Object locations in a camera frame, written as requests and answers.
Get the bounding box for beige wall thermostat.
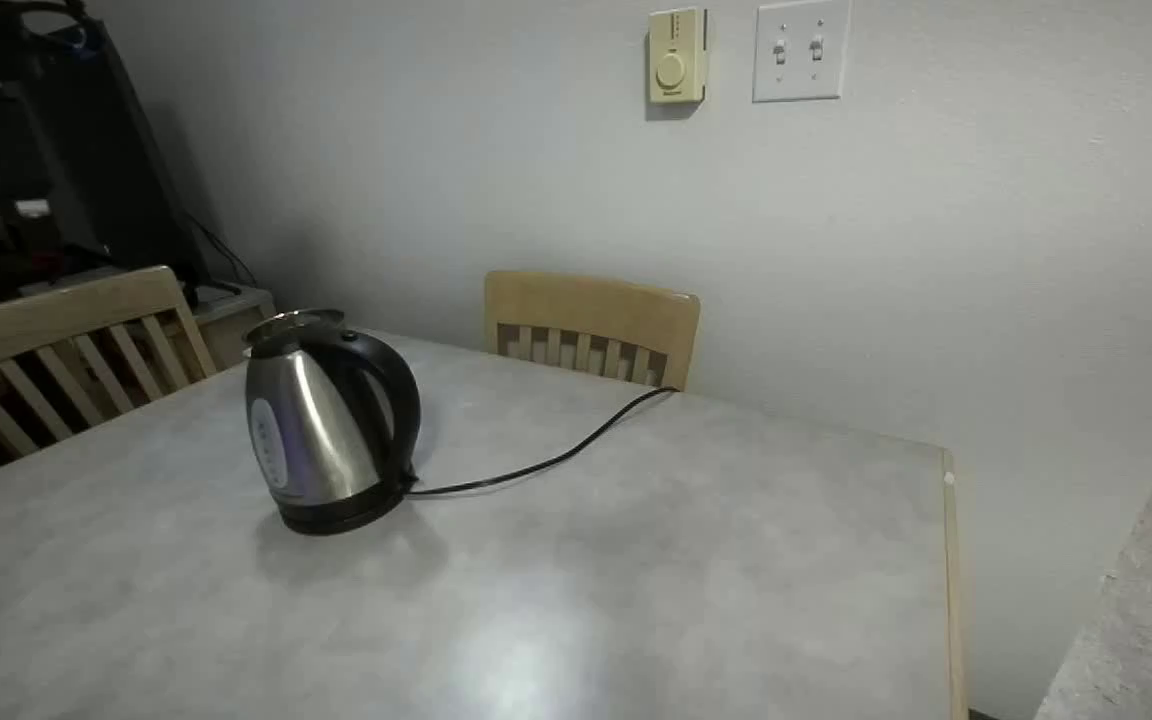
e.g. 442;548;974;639
643;4;712;108

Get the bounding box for tall black panel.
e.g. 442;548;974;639
0;0;208;291

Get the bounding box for white double light switch plate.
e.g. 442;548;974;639
752;0;858;108

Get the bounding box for stainless steel electric kettle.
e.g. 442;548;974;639
242;303;423;518

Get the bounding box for black kettle power base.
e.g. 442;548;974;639
274;469;421;538

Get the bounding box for black cable along wall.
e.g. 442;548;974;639
181;205;267;296

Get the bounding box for black kettle power cord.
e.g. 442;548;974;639
409;384;682;501

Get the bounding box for light wooden side cabinet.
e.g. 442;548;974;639
193;282;279;371

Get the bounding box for light wooden chair, short slats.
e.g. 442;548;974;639
479;268;704;395

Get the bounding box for light wooden slatted chair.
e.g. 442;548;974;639
0;258;224;462

